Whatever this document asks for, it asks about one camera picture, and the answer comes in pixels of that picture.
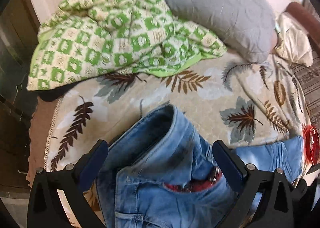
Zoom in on beige leaf print bedspread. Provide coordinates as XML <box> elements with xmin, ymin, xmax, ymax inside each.
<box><xmin>44</xmin><ymin>52</ymin><xmax>310</xmax><ymax>171</ymax></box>

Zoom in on light blue denim jeans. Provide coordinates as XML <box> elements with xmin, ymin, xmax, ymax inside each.
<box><xmin>96</xmin><ymin>104</ymin><xmax>304</xmax><ymax>228</ymax></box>

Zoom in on grey pillow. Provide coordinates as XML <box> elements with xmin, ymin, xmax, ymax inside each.
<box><xmin>165</xmin><ymin>0</ymin><xmax>276</xmax><ymax>63</ymax></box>

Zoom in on green white patterned blanket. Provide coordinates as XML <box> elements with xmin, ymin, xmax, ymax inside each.
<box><xmin>27</xmin><ymin>0</ymin><xmax>227</xmax><ymax>91</ymax></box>

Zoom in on striped brown sofa back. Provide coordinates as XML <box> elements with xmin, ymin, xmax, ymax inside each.
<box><xmin>286</xmin><ymin>0</ymin><xmax>319</xmax><ymax>129</ymax></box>

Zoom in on red glass bowl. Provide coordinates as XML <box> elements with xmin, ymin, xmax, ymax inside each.
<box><xmin>303</xmin><ymin>125</ymin><xmax>319</xmax><ymax>165</ymax></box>

